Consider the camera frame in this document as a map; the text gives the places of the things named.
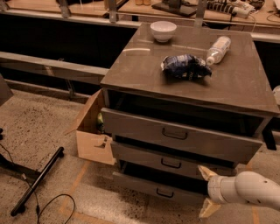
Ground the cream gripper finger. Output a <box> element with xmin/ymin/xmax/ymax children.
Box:
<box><xmin>198</xmin><ymin>165</ymin><xmax>217</xmax><ymax>181</ymax></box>
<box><xmin>199</xmin><ymin>198</ymin><xmax>221</xmax><ymax>219</ymax></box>

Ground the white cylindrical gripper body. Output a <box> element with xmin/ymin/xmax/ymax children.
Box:
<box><xmin>207</xmin><ymin>175</ymin><xmax>238</xmax><ymax>204</ymax></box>

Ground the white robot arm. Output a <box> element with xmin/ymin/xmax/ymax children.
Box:
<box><xmin>198</xmin><ymin>165</ymin><xmax>280</xmax><ymax>219</ymax></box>

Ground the grey top drawer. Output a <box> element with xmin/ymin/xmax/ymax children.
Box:
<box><xmin>101</xmin><ymin>108</ymin><xmax>263</xmax><ymax>164</ymax></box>

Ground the grey drawer cabinet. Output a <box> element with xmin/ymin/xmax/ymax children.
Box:
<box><xmin>101</xmin><ymin>25</ymin><xmax>279</xmax><ymax>136</ymax></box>

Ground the blue crumpled chip bag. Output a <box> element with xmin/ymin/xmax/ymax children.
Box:
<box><xmin>161</xmin><ymin>54</ymin><xmax>212</xmax><ymax>81</ymax></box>

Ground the green item in box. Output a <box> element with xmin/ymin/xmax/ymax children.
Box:
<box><xmin>96</xmin><ymin>113</ymin><xmax>104</xmax><ymax>133</ymax></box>

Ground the cardboard box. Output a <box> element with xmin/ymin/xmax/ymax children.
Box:
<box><xmin>64</xmin><ymin>89</ymin><xmax>116</xmax><ymax>165</ymax></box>

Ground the clear plastic bottle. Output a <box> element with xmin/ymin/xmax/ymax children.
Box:
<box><xmin>206</xmin><ymin>36</ymin><xmax>231</xmax><ymax>66</ymax></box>

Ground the white ceramic bowl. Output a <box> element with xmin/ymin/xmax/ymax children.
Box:
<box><xmin>150</xmin><ymin>21</ymin><xmax>177</xmax><ymax>43</ymax></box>

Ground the white power strip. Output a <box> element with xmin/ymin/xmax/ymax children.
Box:
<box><xmin>206</xmin><ymin>0</ymin><xmax>255</xmax><ymax>18</ymax></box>

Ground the black monitor base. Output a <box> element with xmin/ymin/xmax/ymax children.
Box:
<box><xmin>151</xmin><ymin>0</ymin><xmax>197</xmax><ymax>18</ymax></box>

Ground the black metal bar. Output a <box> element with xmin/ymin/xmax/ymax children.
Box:
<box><xmin>10</xmin><ymin>147</ymin><xmax>64</xmax><ymax>217</ymax></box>

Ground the black cable on floor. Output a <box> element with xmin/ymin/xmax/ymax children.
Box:
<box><xmin>0</xmin><ymin>143</ymin><xmax>76</xmax><ymax>224</ymax></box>

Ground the grey metal rail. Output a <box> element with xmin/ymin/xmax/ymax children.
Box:
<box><xmin>0</xmin><ymin>52</ymin><xmax>109</xmax><ymax>85</ymax></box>

